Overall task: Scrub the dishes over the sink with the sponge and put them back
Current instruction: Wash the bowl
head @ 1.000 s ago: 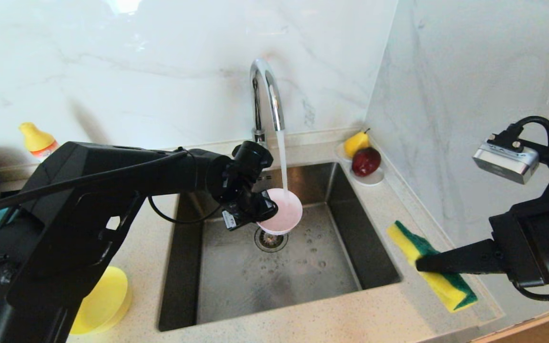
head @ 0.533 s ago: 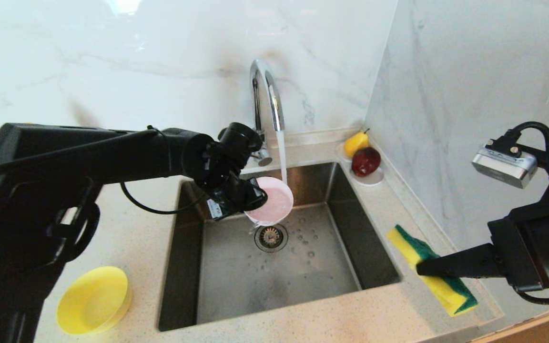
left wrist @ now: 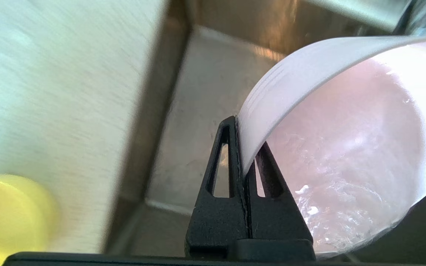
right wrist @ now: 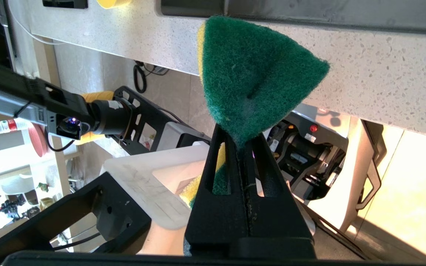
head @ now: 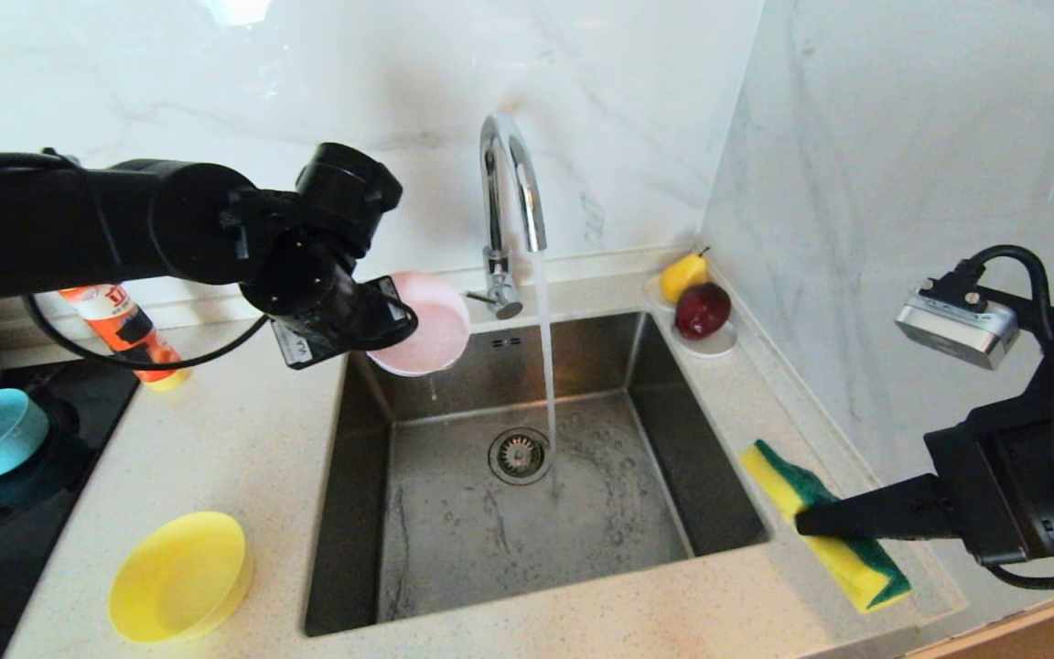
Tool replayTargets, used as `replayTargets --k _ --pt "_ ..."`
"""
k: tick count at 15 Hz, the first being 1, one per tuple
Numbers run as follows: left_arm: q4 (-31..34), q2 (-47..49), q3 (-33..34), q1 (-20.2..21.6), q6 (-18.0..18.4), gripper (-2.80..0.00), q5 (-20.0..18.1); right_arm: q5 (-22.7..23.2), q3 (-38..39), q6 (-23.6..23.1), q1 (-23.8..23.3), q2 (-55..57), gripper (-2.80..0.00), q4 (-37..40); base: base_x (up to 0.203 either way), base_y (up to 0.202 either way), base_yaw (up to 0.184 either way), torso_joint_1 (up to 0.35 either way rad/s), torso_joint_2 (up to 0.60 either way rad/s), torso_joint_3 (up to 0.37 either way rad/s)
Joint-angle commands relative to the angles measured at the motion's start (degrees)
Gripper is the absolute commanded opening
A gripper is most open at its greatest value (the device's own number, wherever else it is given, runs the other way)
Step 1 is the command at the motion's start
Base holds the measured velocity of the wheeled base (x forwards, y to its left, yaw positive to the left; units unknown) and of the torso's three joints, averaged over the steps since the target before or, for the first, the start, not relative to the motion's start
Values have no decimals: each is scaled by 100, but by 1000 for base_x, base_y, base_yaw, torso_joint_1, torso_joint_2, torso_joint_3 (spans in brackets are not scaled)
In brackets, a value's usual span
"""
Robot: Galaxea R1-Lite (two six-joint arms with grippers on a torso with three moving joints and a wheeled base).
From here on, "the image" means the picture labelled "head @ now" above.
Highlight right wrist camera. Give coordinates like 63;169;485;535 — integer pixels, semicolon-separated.
894;262;1023;372

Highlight black induction cooktop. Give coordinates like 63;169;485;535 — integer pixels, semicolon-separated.
0;364;140;659

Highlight stainless steel sink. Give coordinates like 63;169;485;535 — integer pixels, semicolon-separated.
305;311;773;637

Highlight yellow pear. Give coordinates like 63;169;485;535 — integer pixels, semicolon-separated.
660;247;712;305

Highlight pink plastic bowl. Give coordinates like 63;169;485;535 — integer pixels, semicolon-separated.
367;270;474;378

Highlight orange dish soap bottle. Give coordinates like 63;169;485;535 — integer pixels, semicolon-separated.
58;284;192;394

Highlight yellow plastic bowl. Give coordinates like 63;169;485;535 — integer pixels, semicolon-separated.
110;511;254;644

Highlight red apple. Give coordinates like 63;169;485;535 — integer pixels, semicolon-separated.
674;282;733;341

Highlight chrome gooseneck faucet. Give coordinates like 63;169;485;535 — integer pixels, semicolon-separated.
465;112;550;321

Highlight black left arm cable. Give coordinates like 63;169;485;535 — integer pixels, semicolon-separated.
0;291;274;470

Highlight blue plastic bowl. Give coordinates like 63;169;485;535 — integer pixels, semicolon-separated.
0;387;51;481

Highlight green and yellow sponge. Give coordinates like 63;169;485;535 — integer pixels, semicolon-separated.
738;438;913;615

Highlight metal sink drain strainer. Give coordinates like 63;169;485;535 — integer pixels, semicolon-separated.
489;428;554;486

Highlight small white dish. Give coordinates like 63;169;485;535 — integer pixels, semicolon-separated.
644;273;740;360

